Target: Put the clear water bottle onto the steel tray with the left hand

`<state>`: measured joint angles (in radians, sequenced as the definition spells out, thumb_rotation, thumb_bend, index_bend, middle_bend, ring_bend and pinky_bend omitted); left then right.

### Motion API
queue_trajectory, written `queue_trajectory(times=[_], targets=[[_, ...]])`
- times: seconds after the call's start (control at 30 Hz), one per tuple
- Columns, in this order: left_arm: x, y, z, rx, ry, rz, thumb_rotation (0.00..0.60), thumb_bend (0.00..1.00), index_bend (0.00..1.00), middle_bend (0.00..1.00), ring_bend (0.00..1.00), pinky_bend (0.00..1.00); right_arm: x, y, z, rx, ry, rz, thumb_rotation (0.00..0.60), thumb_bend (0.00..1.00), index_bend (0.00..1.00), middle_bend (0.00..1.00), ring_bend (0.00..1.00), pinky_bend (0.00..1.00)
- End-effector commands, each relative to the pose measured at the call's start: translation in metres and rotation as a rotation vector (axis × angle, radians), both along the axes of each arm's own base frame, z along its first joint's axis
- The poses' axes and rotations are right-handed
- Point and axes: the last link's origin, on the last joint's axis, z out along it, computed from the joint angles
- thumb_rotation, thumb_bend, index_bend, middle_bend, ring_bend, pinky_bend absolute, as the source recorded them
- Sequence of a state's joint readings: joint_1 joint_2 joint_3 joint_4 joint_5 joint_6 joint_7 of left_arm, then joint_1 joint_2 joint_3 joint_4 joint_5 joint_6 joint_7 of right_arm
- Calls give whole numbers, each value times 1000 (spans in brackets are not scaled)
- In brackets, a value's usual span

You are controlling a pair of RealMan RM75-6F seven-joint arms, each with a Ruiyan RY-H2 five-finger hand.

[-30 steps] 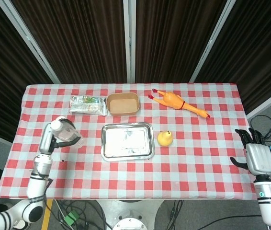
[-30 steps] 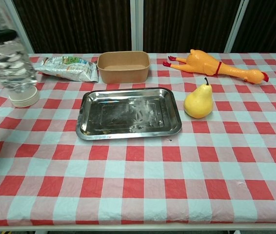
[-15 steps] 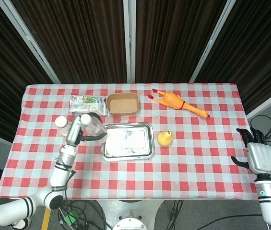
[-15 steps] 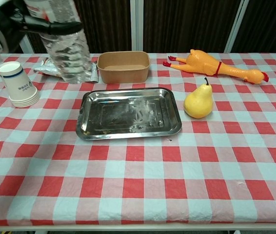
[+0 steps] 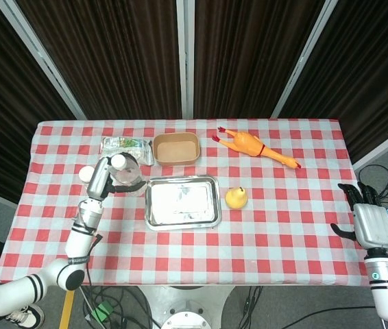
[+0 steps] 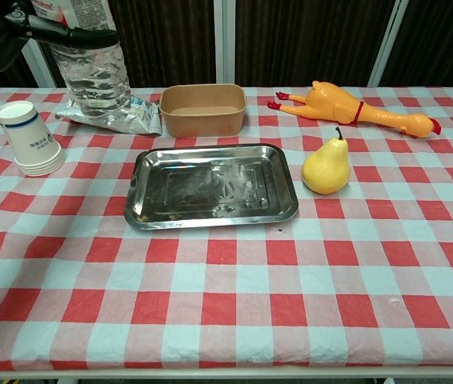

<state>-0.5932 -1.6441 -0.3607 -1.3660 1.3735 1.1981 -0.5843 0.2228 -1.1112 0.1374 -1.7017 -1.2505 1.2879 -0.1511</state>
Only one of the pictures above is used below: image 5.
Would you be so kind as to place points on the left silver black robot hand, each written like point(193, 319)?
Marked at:
point(98, 178)

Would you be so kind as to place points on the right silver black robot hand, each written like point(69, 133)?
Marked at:
point(374, 228)

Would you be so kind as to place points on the transparent water bottle white cap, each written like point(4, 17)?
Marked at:
point(129, 174)

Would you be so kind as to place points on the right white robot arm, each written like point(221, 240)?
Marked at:
point(387, 294)

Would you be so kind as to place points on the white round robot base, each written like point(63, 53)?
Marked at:
point(185, 308)

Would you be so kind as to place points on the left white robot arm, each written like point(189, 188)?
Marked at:
point(79, 243)

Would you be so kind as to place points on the white pill bottle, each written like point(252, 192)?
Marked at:
point(85, 174)

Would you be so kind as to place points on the silver green snack bag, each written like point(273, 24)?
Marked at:
point(139, 147)

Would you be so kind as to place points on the brown paper food box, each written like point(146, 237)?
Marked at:
point(176, 150)

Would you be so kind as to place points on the shiny metal tray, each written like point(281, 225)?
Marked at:
point(182, 202)

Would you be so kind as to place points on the red white checkered tablecloth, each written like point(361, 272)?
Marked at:
point(266, 240)

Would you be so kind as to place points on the dark brown curtain panel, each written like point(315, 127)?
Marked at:
point(5, 103)
point(111, 58)
point(245, 58)
point(369, 75)

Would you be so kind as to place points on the green box on floor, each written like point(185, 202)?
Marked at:
point(102, 311)

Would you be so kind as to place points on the yellow floor tape strip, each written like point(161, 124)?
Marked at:
point(66, 310)

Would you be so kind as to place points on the yellow pear toy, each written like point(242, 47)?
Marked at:
point(236, 199)

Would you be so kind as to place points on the yellow rubber chicken toy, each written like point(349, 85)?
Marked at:
point(247, 144)

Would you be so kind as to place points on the black white sneaker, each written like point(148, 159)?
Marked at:
point(26, 317)

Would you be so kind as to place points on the white partition frame post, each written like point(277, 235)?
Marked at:
point(184, 58)
point(43, 58)
point(303, 58)
point(386, 145)

